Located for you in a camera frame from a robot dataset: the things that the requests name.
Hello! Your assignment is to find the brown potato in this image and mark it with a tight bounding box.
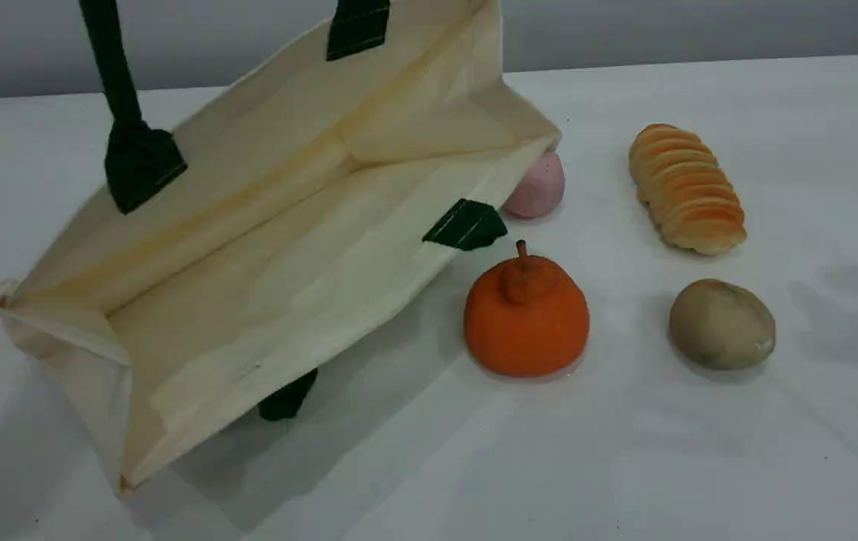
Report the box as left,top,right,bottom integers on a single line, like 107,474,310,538
669,279,777,371

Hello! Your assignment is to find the white handbag with green handles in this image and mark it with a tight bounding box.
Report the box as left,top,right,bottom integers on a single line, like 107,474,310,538
0,0,561,497

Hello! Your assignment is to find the ridged golden bread loaf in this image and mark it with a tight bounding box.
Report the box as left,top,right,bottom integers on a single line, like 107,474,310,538
629,124,748,256

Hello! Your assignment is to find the pink peach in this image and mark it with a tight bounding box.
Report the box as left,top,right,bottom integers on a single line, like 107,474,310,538
503,150,566,219

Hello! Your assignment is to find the orange pumpkin toy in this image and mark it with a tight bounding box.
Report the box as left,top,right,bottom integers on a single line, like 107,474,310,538
464,240,591,378

